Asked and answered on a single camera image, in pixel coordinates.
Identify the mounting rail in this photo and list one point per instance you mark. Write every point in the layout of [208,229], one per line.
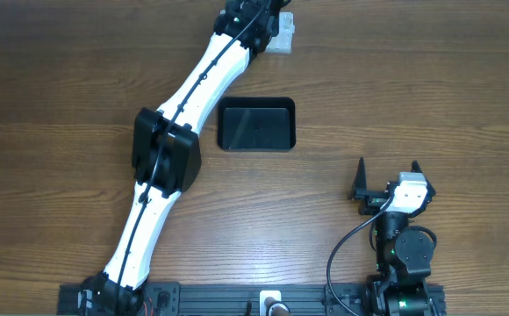
[219,300]

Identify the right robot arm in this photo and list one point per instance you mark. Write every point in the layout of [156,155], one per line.
[412,252]

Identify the white test tube rack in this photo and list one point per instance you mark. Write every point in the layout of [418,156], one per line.
[286,31]

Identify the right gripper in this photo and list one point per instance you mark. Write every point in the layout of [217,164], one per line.
[370,199]

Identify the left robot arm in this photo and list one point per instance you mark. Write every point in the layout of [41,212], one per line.
[219,74]

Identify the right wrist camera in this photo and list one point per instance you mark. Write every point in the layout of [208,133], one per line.
[408,193]

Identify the black tray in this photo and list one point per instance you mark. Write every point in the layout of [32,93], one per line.
[265,131]

